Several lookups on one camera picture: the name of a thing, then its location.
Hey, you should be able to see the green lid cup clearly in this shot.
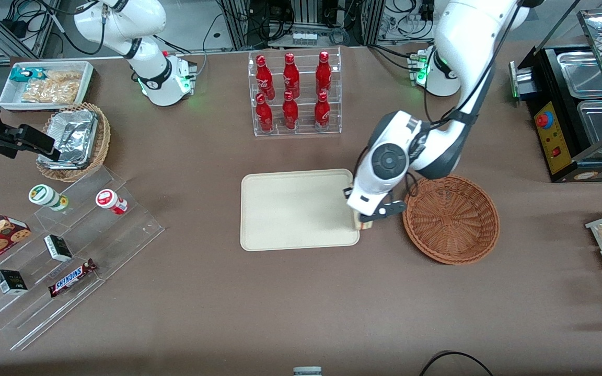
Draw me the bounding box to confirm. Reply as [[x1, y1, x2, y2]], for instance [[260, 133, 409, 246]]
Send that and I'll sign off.
[[28, 184, 69, 212]]

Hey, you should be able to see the aluminium foil container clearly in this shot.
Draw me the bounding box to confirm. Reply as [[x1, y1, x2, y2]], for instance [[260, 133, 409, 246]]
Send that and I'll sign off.
[[39, 109, 99, 170]]

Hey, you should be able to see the light wicker basket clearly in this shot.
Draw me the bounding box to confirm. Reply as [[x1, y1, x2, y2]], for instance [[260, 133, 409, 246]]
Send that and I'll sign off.
[[36, 102, 111, 182]]

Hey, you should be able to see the small black box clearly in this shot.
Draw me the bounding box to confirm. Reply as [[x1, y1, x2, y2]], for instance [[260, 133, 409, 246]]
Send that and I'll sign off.
[[0, 269, 29, 296], [44, 234, 73, 262]]

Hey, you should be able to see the teal snack packet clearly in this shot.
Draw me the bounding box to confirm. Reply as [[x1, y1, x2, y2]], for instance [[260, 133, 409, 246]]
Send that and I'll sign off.
[[9, 67, 45, 83]]

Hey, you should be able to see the clear acrylic bottle rack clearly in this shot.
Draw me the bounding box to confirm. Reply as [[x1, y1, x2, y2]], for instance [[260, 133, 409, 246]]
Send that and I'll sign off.
[[248, 47, 342, 137]]

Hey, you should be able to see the cream rectangular tray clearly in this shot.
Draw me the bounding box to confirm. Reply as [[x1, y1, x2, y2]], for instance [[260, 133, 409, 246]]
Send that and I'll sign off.
[[240, 168, 360, 252]]

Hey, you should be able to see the clear acrylic step display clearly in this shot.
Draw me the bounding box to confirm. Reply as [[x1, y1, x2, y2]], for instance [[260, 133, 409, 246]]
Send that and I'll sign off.
[[0, 164, 165, 351]]

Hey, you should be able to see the clear bag of chips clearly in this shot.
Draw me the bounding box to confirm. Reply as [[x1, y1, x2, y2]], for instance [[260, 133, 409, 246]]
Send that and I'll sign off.
[[21, 70, 82, 104]]

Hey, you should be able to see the white rectangular snack bin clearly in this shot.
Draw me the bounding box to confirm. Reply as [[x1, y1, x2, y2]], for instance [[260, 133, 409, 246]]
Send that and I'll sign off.
[[0, 61, 95, 112]]

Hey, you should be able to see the red lid cup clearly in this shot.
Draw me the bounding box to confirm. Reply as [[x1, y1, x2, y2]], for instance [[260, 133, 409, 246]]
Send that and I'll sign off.
[[96, 189, 129, 216]]

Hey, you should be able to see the silver metal box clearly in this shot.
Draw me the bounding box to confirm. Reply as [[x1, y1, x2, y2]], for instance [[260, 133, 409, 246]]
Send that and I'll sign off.
[[509, 60, 534, 100]]

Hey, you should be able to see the round brown wicker basket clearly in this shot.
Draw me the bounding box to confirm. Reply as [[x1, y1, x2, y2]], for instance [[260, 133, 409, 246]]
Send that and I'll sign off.
[[402, 173, 500, 265]]

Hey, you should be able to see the Snickers chocolate bar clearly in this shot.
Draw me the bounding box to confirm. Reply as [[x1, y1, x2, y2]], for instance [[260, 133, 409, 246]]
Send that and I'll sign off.
[[48, 258, 98, 298]]

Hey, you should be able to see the black cable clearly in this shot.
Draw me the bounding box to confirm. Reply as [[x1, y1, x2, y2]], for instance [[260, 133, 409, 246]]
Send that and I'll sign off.
[[419, 351, 495, 376]]

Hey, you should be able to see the black food warmer machine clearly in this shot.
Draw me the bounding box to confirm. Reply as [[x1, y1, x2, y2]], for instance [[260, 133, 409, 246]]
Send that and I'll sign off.
[[509, 8, 602, 183]]

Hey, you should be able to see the red cola bottle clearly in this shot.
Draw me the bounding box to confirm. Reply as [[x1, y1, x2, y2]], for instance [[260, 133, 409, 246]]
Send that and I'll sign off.
[[283, 53, 300, 99], [255, 93, 274, 133], [314, 91, 331, 131], [316, 51, 332, 96], [282, 91, 299, 131], [256, 55, 275, 101]]

